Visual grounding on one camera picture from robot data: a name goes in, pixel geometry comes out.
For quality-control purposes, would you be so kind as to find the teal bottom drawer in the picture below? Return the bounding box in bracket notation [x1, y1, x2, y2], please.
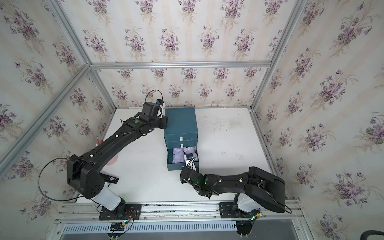
[167, 149, 200, 171]

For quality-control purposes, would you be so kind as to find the teal drawer cabinet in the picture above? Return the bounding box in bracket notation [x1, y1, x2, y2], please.
[164, 107, 199, 149]

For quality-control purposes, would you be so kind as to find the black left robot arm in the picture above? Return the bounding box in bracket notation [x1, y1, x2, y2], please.
[66, 98, 168, 219]

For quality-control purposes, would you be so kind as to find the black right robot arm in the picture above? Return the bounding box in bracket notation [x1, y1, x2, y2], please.
[180, 166, 286, 213]

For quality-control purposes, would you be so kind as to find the white ventilation grille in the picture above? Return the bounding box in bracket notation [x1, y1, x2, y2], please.
[62, 221, 237, 235]

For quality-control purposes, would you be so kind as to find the cup of coloured pens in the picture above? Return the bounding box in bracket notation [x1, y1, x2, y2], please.
[96, 139, 104, 147]

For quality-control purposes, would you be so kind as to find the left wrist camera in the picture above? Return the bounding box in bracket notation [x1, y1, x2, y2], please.
[156, 99, 164, 118]

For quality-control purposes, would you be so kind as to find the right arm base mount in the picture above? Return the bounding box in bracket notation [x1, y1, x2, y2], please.
[219, 202, 261, 219]

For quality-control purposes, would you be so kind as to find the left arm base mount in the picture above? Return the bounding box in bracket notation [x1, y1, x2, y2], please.
[99, 204, 143, 221]

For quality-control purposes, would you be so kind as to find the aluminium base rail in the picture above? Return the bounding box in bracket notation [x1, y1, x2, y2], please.
[54, 200, 305, 224]

